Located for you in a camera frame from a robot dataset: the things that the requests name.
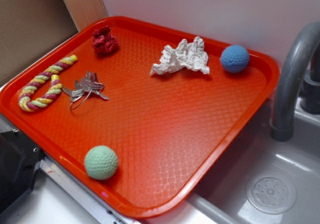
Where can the red paper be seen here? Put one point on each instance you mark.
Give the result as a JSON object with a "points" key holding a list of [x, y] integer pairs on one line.
{"points": [[103, 41]]}

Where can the crumpled white paper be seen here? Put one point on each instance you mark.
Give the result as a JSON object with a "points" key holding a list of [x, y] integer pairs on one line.
{"points": [[191, 56]]}

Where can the orange plastic tray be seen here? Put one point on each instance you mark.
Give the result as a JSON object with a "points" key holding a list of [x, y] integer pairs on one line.
{"points": [[166, 130]]}

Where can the bunch of silver keys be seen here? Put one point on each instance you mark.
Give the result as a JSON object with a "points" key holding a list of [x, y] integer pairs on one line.
{"points": [[83, 89]]}

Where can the green dimpled ball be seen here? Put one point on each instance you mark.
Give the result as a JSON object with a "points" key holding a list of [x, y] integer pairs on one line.
{"points": [[101, 163]]}

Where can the blue dimpled ball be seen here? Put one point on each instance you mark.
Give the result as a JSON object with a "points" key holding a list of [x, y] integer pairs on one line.
{"points": [[234, 59]]}

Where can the light wooden board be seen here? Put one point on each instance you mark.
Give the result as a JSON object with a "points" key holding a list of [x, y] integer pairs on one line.
{"points": [[86, 12]]}

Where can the grey sink basin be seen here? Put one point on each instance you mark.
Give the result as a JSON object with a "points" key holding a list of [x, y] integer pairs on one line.
{"points": [[221, 194]]}

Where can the round sink drain cover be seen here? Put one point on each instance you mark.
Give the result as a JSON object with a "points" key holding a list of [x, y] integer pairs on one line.
{"points": [[271, 193]]}

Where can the brown cardboard panel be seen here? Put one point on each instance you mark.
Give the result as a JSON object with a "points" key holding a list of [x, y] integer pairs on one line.
{"points": [[29, 30]]}

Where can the grey curved faucet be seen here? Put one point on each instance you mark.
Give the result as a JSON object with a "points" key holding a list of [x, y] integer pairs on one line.
{"points": [[291, 79]]}

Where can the multicolour twisted rope toy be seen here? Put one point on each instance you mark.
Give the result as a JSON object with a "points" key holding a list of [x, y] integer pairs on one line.
{"points": [[51, 74]]}

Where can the dark grey faucet handle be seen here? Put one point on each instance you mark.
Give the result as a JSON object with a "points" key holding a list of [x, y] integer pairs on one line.
{"points": [[310, 87]]}

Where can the black metal bracket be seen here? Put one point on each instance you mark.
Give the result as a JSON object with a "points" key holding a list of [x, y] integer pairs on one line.
{"points": [[20, 159]]}

